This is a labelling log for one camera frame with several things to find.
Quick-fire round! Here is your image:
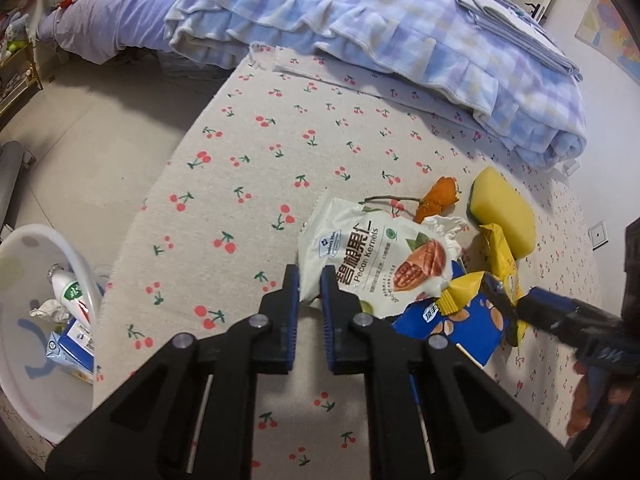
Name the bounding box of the folded blue white cloth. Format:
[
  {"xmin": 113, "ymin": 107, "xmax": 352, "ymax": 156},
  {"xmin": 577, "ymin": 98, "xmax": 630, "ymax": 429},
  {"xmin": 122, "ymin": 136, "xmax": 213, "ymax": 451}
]
[{"xmin": 440, "ymin": 0, "xmax": 585, "ymax": 82}]

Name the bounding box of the wall map poster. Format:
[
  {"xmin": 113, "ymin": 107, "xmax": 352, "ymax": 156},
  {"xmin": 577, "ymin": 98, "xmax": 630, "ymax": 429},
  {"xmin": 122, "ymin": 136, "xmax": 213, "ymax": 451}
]
[{"xmin": 575, "ymin": 0, "xmax": 640, "ymax": 86}]

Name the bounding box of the white plastic bin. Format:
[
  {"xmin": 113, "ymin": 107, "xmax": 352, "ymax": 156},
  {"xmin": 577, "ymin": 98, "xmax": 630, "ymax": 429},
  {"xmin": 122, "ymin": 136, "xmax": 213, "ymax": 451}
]
[{"xmin": 0, "ymin": 224, "xmax": 106, "ymax": 445}]

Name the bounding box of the cherry print mat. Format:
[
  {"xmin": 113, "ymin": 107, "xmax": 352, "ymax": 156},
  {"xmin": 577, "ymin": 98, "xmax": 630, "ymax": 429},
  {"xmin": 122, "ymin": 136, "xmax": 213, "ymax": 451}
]
[{"xmin": 47, "ymin": 42, "xmax": 608, "ymax": 480}]

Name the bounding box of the toy shelf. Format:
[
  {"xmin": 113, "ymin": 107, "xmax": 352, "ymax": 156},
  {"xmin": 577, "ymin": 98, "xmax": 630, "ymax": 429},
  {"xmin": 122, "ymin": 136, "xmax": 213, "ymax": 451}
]
[{"xmin": 0, "ymin": 5, "xmax": 46, "ymax": 126}]

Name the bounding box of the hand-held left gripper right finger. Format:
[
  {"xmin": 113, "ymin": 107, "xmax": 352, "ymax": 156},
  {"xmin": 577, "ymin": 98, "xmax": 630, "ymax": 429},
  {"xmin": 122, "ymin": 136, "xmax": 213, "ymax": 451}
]
[{"xmin": 320, "ymin": 266, "xmax": 576, "ymax": 480}]

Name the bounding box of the purple bed sheet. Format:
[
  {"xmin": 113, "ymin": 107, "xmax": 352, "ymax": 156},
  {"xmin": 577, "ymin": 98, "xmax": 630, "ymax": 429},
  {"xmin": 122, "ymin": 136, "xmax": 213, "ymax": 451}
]
[{"xmin": 37, "ymin": 0, "xmax": 201, "ymax": 65}]

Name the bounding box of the yellow sponge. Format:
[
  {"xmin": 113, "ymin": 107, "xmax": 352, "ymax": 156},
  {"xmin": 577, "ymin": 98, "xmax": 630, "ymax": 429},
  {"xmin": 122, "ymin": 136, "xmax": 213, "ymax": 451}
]
[{"xmin": 467, "ymin": 166, "xmax": 537, "ymax": 259}]

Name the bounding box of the white nut packet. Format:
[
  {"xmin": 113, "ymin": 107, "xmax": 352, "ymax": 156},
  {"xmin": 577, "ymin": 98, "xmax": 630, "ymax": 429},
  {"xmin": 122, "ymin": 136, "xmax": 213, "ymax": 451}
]
[{"xmin": 297, "ymin": 187, "xmax": 468, "ymax": 320}]

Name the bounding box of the white tissue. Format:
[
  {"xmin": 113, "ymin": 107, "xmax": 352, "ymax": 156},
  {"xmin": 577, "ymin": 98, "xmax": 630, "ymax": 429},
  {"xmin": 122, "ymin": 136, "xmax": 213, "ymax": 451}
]
[{"xmin": 29, "ymin": 299, "xmax": 71, "ymax": 323}]

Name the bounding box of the person's right hand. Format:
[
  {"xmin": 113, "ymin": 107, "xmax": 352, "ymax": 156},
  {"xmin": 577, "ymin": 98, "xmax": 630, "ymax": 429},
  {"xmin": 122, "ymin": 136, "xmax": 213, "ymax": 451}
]
[{"xmin": 567, "ymin": 359, "xmax": 633, "ymax": 437}]

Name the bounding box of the white tube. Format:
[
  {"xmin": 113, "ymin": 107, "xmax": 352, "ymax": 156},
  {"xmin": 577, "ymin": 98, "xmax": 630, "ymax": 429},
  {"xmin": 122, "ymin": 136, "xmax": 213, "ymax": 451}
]
[{"xmin": 47, "ymin": 266, "xmax": 96, "ymax": 328}]

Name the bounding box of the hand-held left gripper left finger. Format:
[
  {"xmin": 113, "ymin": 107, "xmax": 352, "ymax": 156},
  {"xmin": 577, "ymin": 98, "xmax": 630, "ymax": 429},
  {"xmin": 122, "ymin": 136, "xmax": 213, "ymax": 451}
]
[{"xmin": 45, "ymin": 264, "xmax": 302, "ymax": 480}]

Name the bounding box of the light blue milk carton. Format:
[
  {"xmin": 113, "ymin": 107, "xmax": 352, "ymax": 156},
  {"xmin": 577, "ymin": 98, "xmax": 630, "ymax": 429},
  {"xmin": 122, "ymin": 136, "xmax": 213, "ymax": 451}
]
[{"xmin": 45, "ymin": 332, "xmax": 96, "ymax": 385}]

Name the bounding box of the blue snack packet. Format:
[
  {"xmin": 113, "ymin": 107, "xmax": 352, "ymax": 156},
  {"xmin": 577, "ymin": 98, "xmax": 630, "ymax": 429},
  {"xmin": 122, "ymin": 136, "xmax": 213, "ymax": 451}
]
[{"xmin": 391, "ymin": 272, "xmax": 518, "ymax": 367}]

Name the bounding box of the yellow packet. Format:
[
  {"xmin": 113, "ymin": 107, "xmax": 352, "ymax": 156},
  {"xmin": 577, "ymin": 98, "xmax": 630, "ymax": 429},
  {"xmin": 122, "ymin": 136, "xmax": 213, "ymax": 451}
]
[{"xmin": 447, "ymin": 222, "xmax": 531, "ymax": 347}]

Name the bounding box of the blue plaid ruffled blanket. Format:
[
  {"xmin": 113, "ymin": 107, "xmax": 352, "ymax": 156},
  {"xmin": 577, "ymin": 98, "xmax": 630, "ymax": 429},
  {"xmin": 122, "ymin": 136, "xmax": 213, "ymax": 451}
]
[{"xmin": 165, "ymin": 0, "xmax": 588, "ymax": 168}]

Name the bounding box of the thin brown twig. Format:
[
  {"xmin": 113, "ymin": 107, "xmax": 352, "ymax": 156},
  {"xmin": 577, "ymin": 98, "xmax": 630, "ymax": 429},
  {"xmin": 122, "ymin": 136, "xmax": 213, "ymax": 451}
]
[{"xmin": 361, "ymin": 194, "xmax": 423, "ymax": 206}]

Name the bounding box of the dark blue box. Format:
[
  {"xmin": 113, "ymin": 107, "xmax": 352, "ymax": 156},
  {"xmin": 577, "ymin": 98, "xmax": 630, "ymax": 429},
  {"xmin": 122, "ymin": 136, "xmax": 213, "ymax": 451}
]
[{"xmin": 57, "ymin": 317, "xmax": 97, "ymax": 361}]

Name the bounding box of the orange peel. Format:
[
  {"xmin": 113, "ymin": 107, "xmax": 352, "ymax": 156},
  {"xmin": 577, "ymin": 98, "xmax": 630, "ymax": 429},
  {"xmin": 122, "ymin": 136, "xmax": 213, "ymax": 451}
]
[{"xmin": 414, "ymin": 176, "xmax": 460, "ymax": 223}]

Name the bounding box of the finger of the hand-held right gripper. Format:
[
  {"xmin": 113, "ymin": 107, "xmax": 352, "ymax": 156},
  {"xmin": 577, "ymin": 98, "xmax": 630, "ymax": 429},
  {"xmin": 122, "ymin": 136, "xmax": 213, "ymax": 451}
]
[
  {"xmin": 517, "ymin": 286, "xmax": 596, "ymax": 353},
  {"xmin": 481, "ymin": 271, "xmax": 522, "ymax": 347}
]

